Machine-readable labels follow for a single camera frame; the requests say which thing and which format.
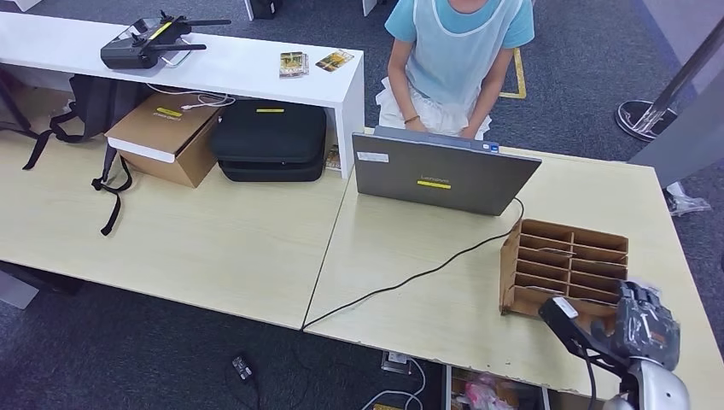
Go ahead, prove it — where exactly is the white floor cable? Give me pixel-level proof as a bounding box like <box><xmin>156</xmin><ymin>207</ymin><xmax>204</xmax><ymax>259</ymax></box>
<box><xmin>359</xmin><ymin>358</ymin><xmax>426</xmax><ymax>410</ymax></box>

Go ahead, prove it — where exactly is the white desk shelf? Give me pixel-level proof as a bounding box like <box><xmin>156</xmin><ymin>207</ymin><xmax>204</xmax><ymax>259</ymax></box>
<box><xmin>0</xmin><ymin>11</ymin><xmax>366</xmax><ymax>180</ymax></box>

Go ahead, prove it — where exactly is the pink plastic bag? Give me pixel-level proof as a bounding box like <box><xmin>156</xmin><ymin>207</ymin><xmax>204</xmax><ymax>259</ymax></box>
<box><xmin>460</xmin><ymin>372</ymin><xmax>518</xmax><ymax>410</ymax></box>

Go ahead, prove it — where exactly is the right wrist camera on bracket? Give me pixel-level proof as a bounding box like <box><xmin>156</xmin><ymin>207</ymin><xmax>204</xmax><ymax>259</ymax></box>
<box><xmin>538</xmin><ymin>296</ymin><xmax>629</xmax><ymax>378</ymax></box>

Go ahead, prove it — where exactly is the black remote controller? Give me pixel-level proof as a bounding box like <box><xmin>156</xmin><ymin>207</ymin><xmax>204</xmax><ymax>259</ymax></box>
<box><xmin>99</xmin><ymin>9</ymin><xmax>232</xmax><ymax>71</ymax></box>

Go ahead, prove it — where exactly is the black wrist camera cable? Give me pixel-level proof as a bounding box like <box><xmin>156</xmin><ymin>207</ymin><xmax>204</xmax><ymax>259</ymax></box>
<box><xmin>579</xmin><ymin>350</ymin><xmax>599</xmax><ymax>410</ymax></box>

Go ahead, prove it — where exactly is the black laptop power cable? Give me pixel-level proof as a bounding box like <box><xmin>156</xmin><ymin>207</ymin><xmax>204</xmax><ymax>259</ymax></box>
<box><xmin>301</xmin><ymin>196</ymin><xmax>525</xmax><ymax>331</ymax></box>

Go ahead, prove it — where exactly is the silver stanchion with round base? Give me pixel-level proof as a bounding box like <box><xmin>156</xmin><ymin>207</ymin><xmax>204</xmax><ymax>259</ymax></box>
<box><xmin>615</xmin><ymin>16</ymin><xmax>724</xmax><ymax>143</ymax></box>

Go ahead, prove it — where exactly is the stack of patterned cards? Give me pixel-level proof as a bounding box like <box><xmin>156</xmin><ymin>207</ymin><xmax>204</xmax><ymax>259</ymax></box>
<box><xmin>277</xmin><ymin>50</ymin><xmax>310</xmax><ymax>79</ymax></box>

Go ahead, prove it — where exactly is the white cable under shelf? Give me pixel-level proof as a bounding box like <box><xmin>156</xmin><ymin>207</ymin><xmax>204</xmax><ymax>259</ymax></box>
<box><xmin>145</xmin><ymin>83</ymin><xmax>236</xmax><ymax>111</ymax></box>

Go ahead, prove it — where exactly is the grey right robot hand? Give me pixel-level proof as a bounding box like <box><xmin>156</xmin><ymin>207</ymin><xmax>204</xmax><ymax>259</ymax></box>
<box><xmin>591</xmin><ymin>279</ymin><xmax>681</xmax><ymax>372</ymax></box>

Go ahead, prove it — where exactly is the wooden card slot organizer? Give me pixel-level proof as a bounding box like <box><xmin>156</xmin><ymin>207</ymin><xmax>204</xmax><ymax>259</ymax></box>
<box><xmin>499</xmin><ymin>219</ymin><xmax>630</xmax><ymax>335</ymax></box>

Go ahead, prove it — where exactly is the black backpack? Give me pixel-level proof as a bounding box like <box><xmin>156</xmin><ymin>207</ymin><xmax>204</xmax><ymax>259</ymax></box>
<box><xmin>21</xmin><ymin>74</ymin><xmax>151</xmax><ymax>237</ymax></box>

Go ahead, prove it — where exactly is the floor power strip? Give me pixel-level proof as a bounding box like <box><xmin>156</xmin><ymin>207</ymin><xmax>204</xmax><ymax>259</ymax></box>
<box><xmin>382</xmin><ymin>351</ymin><xmax>413</xmax><ymax>375</ymax></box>

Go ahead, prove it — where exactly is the small black adapter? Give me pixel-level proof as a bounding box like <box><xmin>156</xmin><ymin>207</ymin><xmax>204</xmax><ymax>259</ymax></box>
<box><xmin>231</xmin><ymin>354</ymin><xmax>254</xmax><ymax>381</ymax></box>

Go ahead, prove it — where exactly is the grey partition panel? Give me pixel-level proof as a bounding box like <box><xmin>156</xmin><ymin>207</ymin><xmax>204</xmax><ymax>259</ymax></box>
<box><xmin>628</xmin><ymin>67</ymin><xmax>724</xmax><ymax>190</ymax></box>

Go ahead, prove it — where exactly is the person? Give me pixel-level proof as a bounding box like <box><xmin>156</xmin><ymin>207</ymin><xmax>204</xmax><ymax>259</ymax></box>
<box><xmin>375</xmin><ymin>0</ymin><xmax>535</xmax><ymax>141</ymax></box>

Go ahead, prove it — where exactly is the yellow patterned ID card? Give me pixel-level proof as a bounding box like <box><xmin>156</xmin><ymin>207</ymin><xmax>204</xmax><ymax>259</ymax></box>
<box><xmin>314</xmin><ymin>50</ymin><xmax>356</xmax><ymax>73</ymax></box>

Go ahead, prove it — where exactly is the brown cardboard box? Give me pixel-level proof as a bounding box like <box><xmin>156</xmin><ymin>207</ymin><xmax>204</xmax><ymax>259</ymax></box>
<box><xmin>104</xmin><ymin>91</ymin><xmax>223</xmax><ymax>189</ymax></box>

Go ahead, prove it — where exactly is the clear plastic bag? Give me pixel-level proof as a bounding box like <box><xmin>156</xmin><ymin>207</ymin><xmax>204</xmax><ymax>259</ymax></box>
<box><xmin>666</xmin><ymin>180</ymin><xmax>714</xmax><ymax>217</ymax></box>

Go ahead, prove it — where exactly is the black zip case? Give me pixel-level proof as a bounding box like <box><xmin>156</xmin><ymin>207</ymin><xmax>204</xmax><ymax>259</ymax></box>
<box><xmin>210</xmin><ymin>99</ymin><xmax>328</xmax><ymax>184</ymax></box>

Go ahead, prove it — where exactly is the grey laptop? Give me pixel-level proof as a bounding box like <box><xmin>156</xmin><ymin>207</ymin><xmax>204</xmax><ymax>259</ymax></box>
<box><xmin>351</xmin><ymin>125</ymin><xmax>543</xmax><ymax>217</ymax></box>

